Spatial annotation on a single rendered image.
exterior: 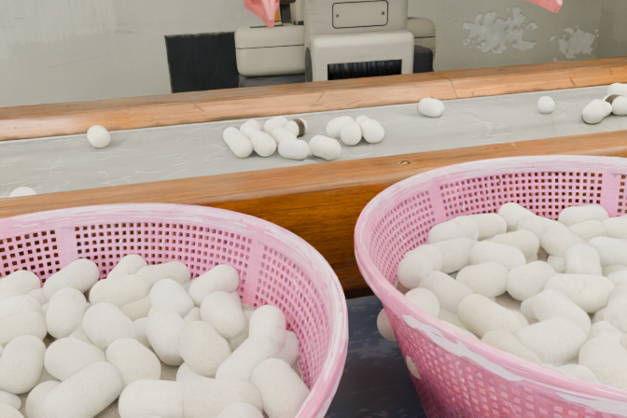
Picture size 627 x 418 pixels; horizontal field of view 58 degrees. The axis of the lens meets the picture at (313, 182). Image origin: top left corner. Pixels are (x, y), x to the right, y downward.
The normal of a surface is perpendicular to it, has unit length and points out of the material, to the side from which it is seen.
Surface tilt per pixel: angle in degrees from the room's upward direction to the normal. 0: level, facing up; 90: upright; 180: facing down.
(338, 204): 90
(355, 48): 98
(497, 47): 90
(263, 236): 75
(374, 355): 0
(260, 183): 0
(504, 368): 90
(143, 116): 45
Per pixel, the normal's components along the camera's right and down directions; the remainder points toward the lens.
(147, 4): 0.14, 0.31
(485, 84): 0.12, -0.46
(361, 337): -0.05, -0.95
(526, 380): -0.66, 0.27
